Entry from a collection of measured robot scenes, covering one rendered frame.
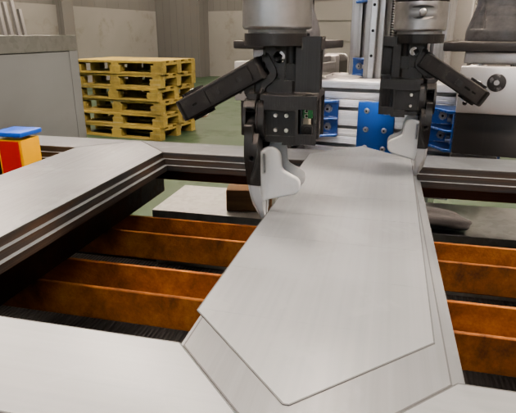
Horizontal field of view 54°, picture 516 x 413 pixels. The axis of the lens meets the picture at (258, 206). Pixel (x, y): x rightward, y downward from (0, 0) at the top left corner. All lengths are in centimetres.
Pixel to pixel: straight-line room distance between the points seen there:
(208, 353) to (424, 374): 14
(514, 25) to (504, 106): 20
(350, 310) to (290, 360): 8
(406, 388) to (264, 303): 13
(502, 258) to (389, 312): 51
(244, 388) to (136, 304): 40
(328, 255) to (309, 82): 18
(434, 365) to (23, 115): 117
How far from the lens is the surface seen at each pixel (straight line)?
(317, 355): 36
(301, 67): 55
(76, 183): 78
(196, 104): 59
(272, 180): 58
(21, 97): 136
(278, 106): 54
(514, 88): 110
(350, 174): 80
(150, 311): 71
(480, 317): 72
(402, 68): 80
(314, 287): 44
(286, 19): 54
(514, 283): 85
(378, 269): 48
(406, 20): 78
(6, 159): 102
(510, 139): 114
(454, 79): 80
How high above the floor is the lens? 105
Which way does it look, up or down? 19 degrees down
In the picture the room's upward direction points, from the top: straight up
